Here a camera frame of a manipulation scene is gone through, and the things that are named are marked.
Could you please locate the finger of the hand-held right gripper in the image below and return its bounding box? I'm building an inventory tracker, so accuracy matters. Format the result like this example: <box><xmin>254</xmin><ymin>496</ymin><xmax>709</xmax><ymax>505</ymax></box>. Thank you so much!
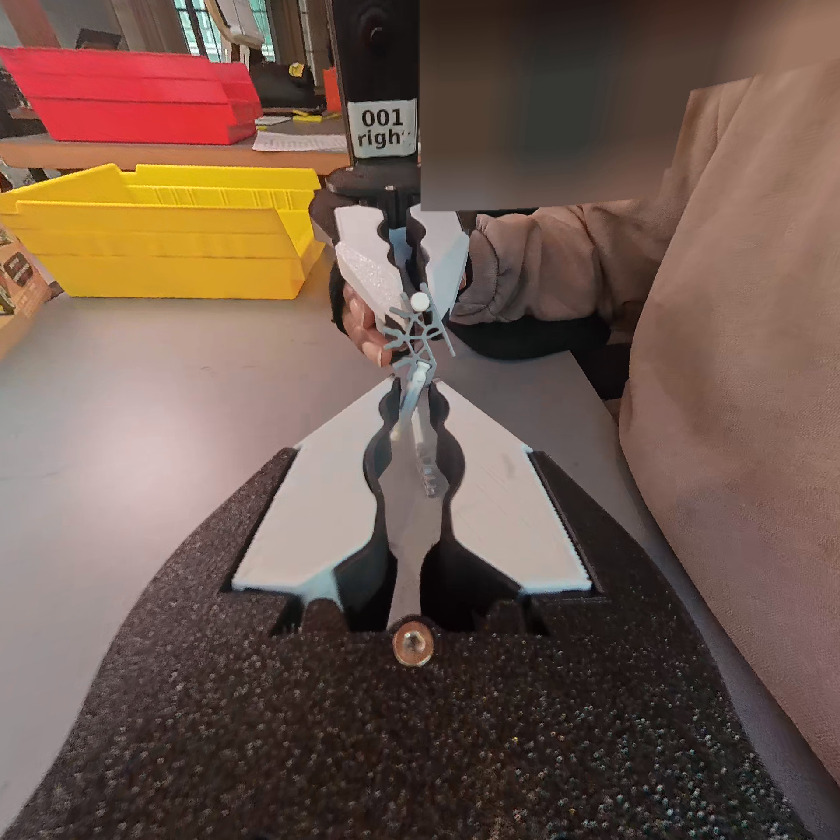
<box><xmin>407</xmin><ymin>209</ymin><xmax>471</xmax><ymax>315</ymax></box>
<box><xmin>335</xmin><ymin>206</ymin><xmax>411</xmax><ymax>330</ymax></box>

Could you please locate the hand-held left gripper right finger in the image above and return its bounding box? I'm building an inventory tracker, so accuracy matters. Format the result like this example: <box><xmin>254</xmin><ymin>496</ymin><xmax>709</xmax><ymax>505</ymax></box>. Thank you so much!
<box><xmin>422</xmin><ymin>382</ymin><xmax>593</xmax><ymax>630</ymax></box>

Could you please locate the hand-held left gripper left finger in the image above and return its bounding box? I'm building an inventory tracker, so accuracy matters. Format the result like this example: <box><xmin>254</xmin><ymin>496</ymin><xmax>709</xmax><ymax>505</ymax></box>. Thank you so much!
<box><xmin>233</xmin><ymin>381</ymin><xmax>403</xmax><ymax>630</ymax></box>

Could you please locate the person's right forearm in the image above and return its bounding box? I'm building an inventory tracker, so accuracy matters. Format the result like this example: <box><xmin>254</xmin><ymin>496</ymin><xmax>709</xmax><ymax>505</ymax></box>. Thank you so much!
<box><xmin>451</xmin><ymin>200</ymin><xmax>690</xmax><ymax>326</ymax></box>

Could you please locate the person's right hand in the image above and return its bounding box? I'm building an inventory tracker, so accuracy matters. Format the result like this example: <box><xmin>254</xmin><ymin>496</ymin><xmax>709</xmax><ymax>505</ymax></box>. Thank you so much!
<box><xmin>341</xmin><ymin>289</ymin><xmax>396</xmax><ymax>367</ymax></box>

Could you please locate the black bag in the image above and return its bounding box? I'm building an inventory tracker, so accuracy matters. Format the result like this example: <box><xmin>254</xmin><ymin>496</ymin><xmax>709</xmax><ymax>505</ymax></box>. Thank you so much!
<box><xmin>252</xmin><ymin>62</ymin><xmax>316</xmax><ymax>109</ymax></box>

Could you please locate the white paper sheet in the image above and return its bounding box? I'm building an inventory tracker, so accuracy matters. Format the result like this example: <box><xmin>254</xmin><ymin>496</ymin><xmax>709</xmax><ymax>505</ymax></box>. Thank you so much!
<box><xmin>252</xmin><ymin>128</ymin><xmax>349</xmax><ymax>153</ymax></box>

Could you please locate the poster on stand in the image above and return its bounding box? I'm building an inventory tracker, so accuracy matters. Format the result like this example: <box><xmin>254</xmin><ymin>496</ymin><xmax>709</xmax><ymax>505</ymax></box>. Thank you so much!
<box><xmin>206</xmin><ymin>0</ymin><xmax>263</xmax><ymax>47</ymax></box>

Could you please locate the paned window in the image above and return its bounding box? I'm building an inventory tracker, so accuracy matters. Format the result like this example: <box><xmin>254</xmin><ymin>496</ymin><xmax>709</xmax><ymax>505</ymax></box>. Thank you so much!
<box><xmin>174</xmin><ymin>0</ymin><xmax>273</xmax><ymax>63</ymax></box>

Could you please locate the yellow plastic bin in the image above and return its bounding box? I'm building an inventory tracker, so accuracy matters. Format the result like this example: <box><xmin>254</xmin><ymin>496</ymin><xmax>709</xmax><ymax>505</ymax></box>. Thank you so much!
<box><xmin>0</xmin><ymin>163</ymin><xmax>327</xmax><ymax>301</ymax></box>

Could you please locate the person's beige sweater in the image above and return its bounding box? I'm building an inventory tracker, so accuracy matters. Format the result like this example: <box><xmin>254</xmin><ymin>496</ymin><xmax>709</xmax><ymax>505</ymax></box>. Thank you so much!
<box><xmin>620</xmin><ymin>66</ymin><xmax>840</xmax><ymax>782</ymax></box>

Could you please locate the red plastic bin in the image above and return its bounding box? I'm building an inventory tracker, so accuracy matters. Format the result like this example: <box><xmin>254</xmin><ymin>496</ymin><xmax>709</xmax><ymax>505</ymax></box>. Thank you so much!
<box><xmin>0</xmin><ymin>46</ymin><xmax>263</xmax><ymax>147</ymax></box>

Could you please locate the toy set cardboard box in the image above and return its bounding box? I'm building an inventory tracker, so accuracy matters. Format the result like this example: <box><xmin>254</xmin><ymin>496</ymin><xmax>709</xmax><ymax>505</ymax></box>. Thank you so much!
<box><xmin>0</xmin><ymin>223</ymin><xmax>63</xmax><ymax>362</ymax></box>

